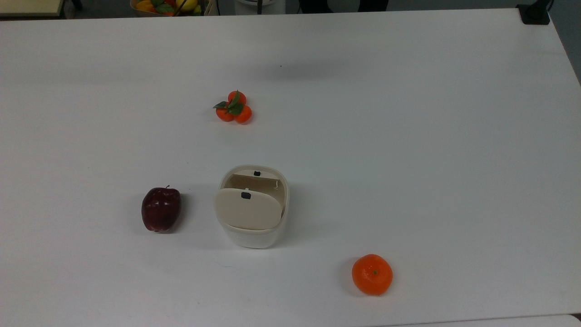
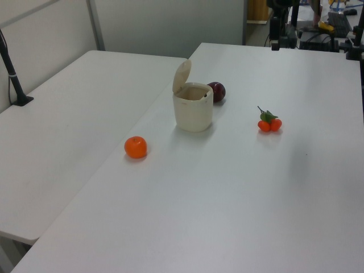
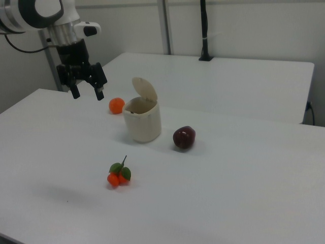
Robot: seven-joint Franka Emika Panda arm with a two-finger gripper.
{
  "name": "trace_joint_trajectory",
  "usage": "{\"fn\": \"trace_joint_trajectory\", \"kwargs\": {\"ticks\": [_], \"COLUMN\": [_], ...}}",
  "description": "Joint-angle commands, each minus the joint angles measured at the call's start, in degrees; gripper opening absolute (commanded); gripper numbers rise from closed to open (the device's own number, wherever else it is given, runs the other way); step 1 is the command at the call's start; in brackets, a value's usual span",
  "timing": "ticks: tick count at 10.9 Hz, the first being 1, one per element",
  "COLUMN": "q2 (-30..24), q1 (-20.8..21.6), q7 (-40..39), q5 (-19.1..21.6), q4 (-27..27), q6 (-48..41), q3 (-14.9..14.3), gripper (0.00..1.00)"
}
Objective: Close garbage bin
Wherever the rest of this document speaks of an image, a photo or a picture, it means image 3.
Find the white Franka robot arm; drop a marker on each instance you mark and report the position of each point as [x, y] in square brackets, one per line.
[68, 15]

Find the orange mandarin fruit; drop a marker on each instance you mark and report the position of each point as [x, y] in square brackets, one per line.
[116, 105]

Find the dark red apple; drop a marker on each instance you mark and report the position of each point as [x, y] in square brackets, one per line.
[184, 137]

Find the cream bin lid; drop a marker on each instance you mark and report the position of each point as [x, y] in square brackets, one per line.
[144, 89]

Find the cream plastic garbage bin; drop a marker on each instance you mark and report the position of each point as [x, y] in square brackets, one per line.
[143, 127]

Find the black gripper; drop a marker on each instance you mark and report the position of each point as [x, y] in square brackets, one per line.
[73, 54]

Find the aluminium frame post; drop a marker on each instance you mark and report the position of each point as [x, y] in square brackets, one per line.
[166, 28]

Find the small mandarin bunch with leaves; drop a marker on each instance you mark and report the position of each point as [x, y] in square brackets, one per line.
[114, 179]

